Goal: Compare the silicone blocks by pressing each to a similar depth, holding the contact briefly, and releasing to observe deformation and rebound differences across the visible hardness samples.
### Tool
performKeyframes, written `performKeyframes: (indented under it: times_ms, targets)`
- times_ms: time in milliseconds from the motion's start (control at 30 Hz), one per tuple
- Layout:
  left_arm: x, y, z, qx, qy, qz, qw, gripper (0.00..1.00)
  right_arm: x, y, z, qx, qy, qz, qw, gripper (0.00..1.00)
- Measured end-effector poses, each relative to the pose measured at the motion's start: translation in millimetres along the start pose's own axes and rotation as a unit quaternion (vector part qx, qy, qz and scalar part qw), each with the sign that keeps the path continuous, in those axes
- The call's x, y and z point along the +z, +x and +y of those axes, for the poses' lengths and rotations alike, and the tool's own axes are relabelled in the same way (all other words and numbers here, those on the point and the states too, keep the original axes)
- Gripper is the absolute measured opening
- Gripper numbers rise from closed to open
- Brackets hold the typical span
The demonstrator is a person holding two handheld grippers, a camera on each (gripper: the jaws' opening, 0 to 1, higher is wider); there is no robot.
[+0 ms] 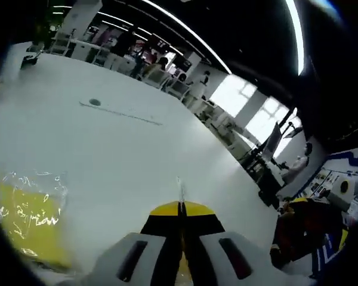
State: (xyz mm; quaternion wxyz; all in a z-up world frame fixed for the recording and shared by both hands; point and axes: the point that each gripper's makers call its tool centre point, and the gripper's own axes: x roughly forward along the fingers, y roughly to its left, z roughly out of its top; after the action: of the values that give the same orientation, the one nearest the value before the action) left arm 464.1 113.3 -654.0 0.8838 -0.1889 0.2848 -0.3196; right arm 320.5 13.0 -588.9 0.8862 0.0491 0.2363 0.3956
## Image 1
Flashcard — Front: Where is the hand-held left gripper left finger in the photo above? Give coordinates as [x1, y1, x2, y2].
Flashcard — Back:
[89, 201, 184, 286]

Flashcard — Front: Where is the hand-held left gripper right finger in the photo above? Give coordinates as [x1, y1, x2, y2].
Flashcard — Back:
[181, 200, 283, 286]

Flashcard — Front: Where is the yellow round silicone block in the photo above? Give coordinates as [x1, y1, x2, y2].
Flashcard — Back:
[175, 176, 195, 285]

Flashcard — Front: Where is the yellow rectangular silicone block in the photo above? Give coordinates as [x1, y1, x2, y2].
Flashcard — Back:
[0, 170, 76, 271]

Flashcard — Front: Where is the desktop computer monitor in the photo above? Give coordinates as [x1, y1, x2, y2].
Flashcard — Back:
[261, 122, 283, 160]

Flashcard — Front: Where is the white office chair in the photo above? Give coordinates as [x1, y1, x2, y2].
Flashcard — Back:
[147, 70, 172, 90]

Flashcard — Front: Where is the bright ceiling light strip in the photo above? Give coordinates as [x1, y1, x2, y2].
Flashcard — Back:
[283, 0, 305, 76]

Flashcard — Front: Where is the long curved ceiling light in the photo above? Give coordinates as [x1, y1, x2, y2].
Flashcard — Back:
[141, 0, 233, 74]

